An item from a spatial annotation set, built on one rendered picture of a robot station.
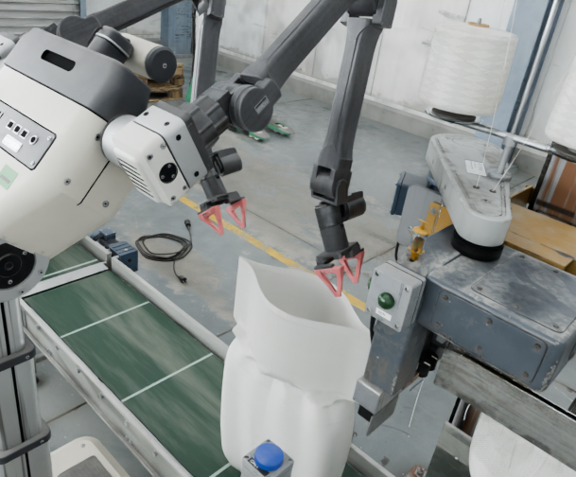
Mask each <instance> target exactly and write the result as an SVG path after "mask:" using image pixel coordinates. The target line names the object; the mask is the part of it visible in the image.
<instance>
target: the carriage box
mask: <svg viewBox="0 0 576 477"><path fill-rule="evenodd" d="M534 190H535V187H533V185H526V186H525V188H523V189H521V190H519V191H517V192H516V193H514V194H512V195H511V196H510V197H511V207H512V220H511V223H510V226H509V228H508V231H510V232H512V233H514V234H517V235H519V236H521V237H523V238H525V239H529V240H531V241H534V242H536V243H539V244H541V245H543V246H546V247H548V248H551V249H552V250H554V251H557V252H559V253H562V254H564V255H566V256H570V257H572V258H573V260H572V261H571V262H570V263H569V264H568V265H567V266H566V268H565V269H564V271H565V272H567V273H570V274H573V275H575V276H576V224H573V223H571V222H568V221H564V220H561V219H559V218H556V217H553V216H552V215H549V214H547V213H544V212H541V211H539V210H535V211H531V210H530V209H527V208H526V205H527V203H530V201H531V199H532V195H533V192H534Z"/></svg>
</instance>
